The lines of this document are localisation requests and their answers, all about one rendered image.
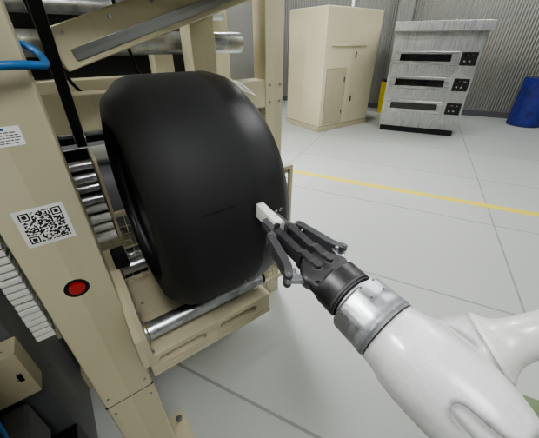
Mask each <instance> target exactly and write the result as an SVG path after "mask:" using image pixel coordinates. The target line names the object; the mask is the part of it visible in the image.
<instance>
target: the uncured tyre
mask: <svg viewBox="0 0 539 438"><path fill-rule="evenodd" d="M99 108H100V117H101V122H102V128H103V139H104V143H105V147H106V151H107V155H108V158H109V161H110V167H111V170H112V173H113V176H114V179H115V182H116V186H117V189H118V192H119V195H120V197H121V200H122V203H123V207H124V209H125V212H126V215H127V217H128V219H129V222H130V226H131V228H132V230H133V233H134V235H135V238H136V241H137V243H138V245H139V248H140V250H141V251H142V253H143V257H144V259H145V261H146V262H147V264H148V266H149V268H150V271H151V272H152V274H153V276H154V277H155V278H156V280H157V282H158V284H159V285H160V287H161V289H162V290H163V292H164V294H166V295H167V296H168V297H169V298H170V299H171V300H175V301H178V302H182V303H185V304H189V305H194V304H198V303H204V302H207V301H209V300H211V299H213V298H215V297H217V296H219V295H221V294H223V293H225V292H227V291H229V290H231V289H233V288H236V287H238V286H240V285H242V284H243V283H245V282H243V281H245V280H247V279H249V278H251V277H252V276H254V277H253V278H252V279H254V278H256V277H258V276H260V275H262V274H263V273H264V272H265V271H266V270H267V269H268V268H270V267H271V266H272V265H273V264H274V263H275V261H274V259H273V257H272V255H271V253H270V252H269V250H268V248H267V246H266V241H267V234H268V232H267V231H266V230H265V229H264V228H263V226H262V222H261V221H260V220H259V219H258V218H257V217H256V204H257V203H260V202H263V203H265V204H266V205H267V206H268V207H269V208H270V209H271V210H272V211H273V208H276V207H278V206H280V205H283V218H284V219H286V220H287V221H288V220H289V194H288V187H287V181H286V176H285V172H284V167H283V162H282V158H281V156H280V153H279V150H278V147H277V145H276V141H275V139H274V137H273V135H272V133H271V131H270V128H269V126H268V124H267V123H266V121H265V120H264V118H263V116H262V114H261V113H260V111H259V110H258V108H257V107H256V106H255V104H253V102H251V101H250V100H249V98H248V97H247V96H246V95H245V94H244V93H243V92H242V91H241V90H240V89H239V88H238V87H237V86H236V85H235V84H234V83H233V82H231V81H230V80H229V79H228V78H227V77H225V76H221V75H218V74H215V73H212V72H208V71H205V70H198V71H181V72H164V73H149V74H132V75H127V76H123V77H121V78H118V79H116V80H115V81H114V82H113V83H112V84H111V86H110V87H109V88H108V89H107V90H106V92H105V93H104V95H103V96H102V98H101V99H100V103H99ZM234 205H236V207H235V208H233V209H228V210H225V211H223V212H220V213H216V214H214V215H211V216H206V217H204V218H202V216H204V215H208V214H210V213H213V212H216V211H218V210H221V209H226V208H228V207H231V206H234ZM252 279H250V280H252ZM250 280H249V281H250ZM247 282H248V281H247Z"/></svg>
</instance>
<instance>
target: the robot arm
mask: <svg viewBox="0 0 539 438"><path fill-rule="evenodd" d="M256 217H257V218H258V219H259V220H260V221H261V222H262V226H263V228H264V229H265V230H266V231H267V232H268V234H267V241H266V246H267V248H268V250H269V252H270V253H271V255H272V257H273V259H274V261H275V263H276V265H277V267H278V268H279V270H280V272H281V274H282V276H283V286H284V287H285V288H289V287H290V286H291V284H302V285H303V286H304V287H305V288H306V289H308V290H310V291H312V292H313V293H314V295H315V297H316V299H317V300H318V301H319V302H320V303H321V304H322V305H323V306H324V307H325V308H326V309H327V310H328V311H329V313H330V314H331V315H334V320H333V323H334V325H335V327H336V328H337V329H338V330H339V331H340V332H341V333H342V334H343V336H344V337H345V338H346V339H347V340H348V341H349V342H350V343H351V344H352V345H353V346H354V348H355V349H356V351H357V352H358V353H359V354H361V355H362V356H363V358H364V359H365V360H366V361H367V363H368V364H369V365H370V366H371V368H372V369H373V371H374V373H375V375H376V378H377V380H378V381H379V382H380V383H381V384H382V386H383V387H384V388H385V390H386V391H387V392H388V394H389V395H390V396H391V398H392V399H393V400H394V401H395V402H396V403H397V405H398V406H399V407H400V408H401V409H402V410H403V412H404V413H405V414H406V415H407V416H408V417H409V418H410V419H411V420H412V421H413V422H414V423H415V424H416V425H417V426H418V427H419V428H420V429H421V430H422V431H423V432H424V433H425V434H426V435H427V436H428V437H429V438H539V418H538V416H537V415H536V413H535V412H534V410H533V409H532V407H531V406H530V405H529V404H528V403H527V401H526V400H525V399H524V397H523V396H522V395H521V393H520V392H519V391H518V390H517V389H516V385H517V380H518V377H519V374H520V373H521V372H522V370H523V369H524V368H525V367H527V366H528V365H530V364H531V363H533V362H537V361H539V309H537V310H533V311H529V312H526V313H522V314H519V315H512V316H508V317H503V318H487V317H482V316H479V315H476V314H474V313H472V312H468V313H463V314H460V315H452V316H447V317H442V318H437V319H434V318H432V317H429V316H427V315H425V314H424V313H422V312H420V311H418V310H417V309H415V308H414V307H413V306H411V305H410V304H409V302H408V301H406V300H405V299H403V298H402V297H401V296H399V295H398V294H397V293H396V292H395V291H394V290H393V289H391V288H390V287H389V286H388V285H386V284H385V283H384V282H383V281H381V280H380V279H378V278H371V279H369V277H368V276H367V275H366V274H365V273H364V272H363V271H361V270H360V269H359V268H358V267H357V266H356V265H355V264H354V263H353V262H347V260H346V258H345V257H344V256H345V253H346V250H347V248H348V245H347V244H346V243H343V242H339V241H335V240H333V239H332V238H330V237H328V236H326V235H325V234H323V233H322V232H320V231H318V230H316V229H314V228H312V227H310V226H309V225H308V224H306V223H305V222H302V221H296V222H294V223H292V222H288V221H287V220H286V219H284V218H283V217H282V216H281V215H279V214H276V213H275V212H273V211H272V210H271V209H270V208H269V207H268V206H267V205H266V204H265V203H263V202H260V203H257V204H256ZM302 229H303V230H302ZM286 254H287V255H288V256H289V257H290V258H291V259H292V260H293V261H294V262H295V263H296V266H297V267H298V268H299V269H300V275H299V274H298V273H297V271H296V268H292V264H291V262H290V260H289V258H288V257H287V255H286Z"/></svg>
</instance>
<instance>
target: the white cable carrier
mask: <svg viewBox="0 0 539 438"><path fill-rule="evenodd" d="M6 252H7V253H6ZM0 288H1V289H2V291H3V293H4V294H5V295H6V297H7V299H8V300H9V301H10V303H11V304H12V305H13V306H15V310H16V311H17V312H18V314H19V316H20V317H22V320H23V322H25V325H26V327H27V328H29V330H30V332H32V334H33V336H34V337H36V340H37V342H40V341H42V340H44V339H46V338H49V337H51V336H53V335H55V334H56V329H55V326H56V325H55V323H54V322H53V321H52V319H51V318H50V315H49V314H48V312H47V310H46V309H45V307H44V305H43V304H42V303H41V301H40V299H39V298H38V296H37V294H36V292H35V290H34V289H33V288H32V287H31V285H30V283H29V281H28V279H27V278H26V276H25V274H24V273H23V271H22V270H21V268H20V267H19V265H18V263H17V261H16V259H15V258H14V256H13V255H12V254H11V252H10V250H9V248H8V247H7V245H6V243H5V242H4V240H3V238H2V237H1V235H0Z"/></svg>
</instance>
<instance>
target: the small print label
mask: <svg viewBox="0 0 539 438"><path fill-rule="evenodd" d="M24 144H26V142H25V140H24V138H23V135H22V132H21V130H20V129H19V127H18V125H14V126H6V127H0V148H6V147H12V146H18V145H24Z"/></svg>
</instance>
